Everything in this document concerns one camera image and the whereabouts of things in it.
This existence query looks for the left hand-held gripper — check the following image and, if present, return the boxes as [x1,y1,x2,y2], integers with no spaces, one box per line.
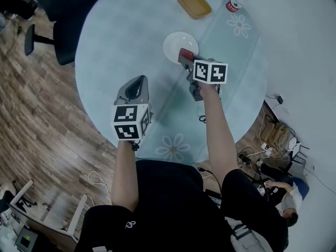
[110,75,153,143]

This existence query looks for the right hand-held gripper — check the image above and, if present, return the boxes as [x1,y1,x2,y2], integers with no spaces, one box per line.
[183,57,228,102]

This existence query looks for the white round plate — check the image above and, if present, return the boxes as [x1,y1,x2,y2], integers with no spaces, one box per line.
[163,31,200,65]

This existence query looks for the person's left forearm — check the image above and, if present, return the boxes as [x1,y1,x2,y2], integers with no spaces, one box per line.
[112,140,140,213]

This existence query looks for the person's right forearm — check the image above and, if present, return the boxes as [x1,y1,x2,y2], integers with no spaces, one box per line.
[200,84,237,194]

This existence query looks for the yellow rectangular tray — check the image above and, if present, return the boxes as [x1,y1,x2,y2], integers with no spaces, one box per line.
[177,0,213,20]

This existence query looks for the light blue flowered tablecloth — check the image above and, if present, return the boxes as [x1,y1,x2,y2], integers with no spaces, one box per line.
[75,0,269,165]

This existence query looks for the clear bottle red cap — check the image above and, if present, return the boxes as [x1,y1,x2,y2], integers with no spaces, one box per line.
[225,0,255,14]

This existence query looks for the person's black clothing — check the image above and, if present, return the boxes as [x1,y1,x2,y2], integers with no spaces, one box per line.
[75,159,289,252]

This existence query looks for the white power strip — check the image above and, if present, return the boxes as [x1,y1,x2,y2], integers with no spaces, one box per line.
[260,143,274,158]

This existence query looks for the black office chair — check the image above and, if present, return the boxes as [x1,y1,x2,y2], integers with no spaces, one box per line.
[24,0,103,66]

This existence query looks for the white router black antennas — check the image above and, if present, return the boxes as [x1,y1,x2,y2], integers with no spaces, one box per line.
[287,136,311,163]

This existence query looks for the grey box yellow label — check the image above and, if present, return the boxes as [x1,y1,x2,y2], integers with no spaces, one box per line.
[15,226,39,249]

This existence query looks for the grey white pack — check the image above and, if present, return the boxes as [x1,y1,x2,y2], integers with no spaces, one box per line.
[225,216,264,252]

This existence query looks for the white floor cable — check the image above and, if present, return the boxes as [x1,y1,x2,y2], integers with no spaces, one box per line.
[87,170,111,202]

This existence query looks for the white frame table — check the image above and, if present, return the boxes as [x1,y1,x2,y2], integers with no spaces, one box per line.
[7,179,89,242]

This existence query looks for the cardboard box with cables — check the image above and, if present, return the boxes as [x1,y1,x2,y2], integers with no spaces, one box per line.
[259,120,291,152]

